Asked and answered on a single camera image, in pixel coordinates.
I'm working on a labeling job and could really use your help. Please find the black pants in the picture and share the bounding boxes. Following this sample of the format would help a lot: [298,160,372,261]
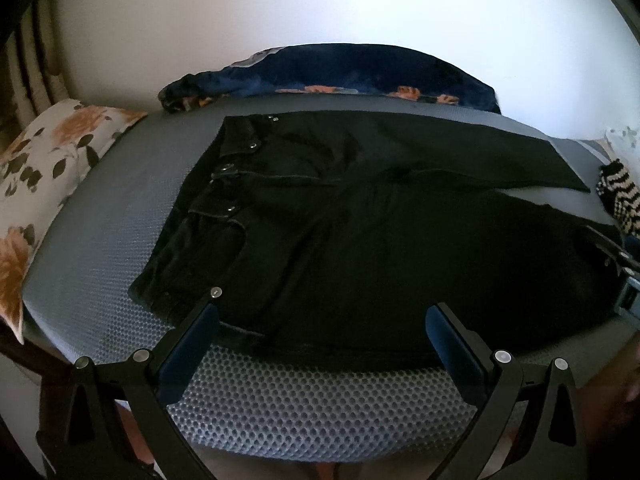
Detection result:
[129,110,620,370]

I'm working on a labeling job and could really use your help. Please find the white floral pillow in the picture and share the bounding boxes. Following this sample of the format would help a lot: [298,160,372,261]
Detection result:
[1,99,148,342]

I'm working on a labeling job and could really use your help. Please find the grey mesh mattress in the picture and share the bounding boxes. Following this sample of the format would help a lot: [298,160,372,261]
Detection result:
[20,93,640,464]

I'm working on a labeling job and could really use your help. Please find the black white striped cloth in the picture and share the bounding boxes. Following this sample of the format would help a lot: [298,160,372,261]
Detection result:
[596,159,640,237]

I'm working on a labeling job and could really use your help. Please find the navy floral blanket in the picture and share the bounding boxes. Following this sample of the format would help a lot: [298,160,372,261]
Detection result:
[158,44,500,113]

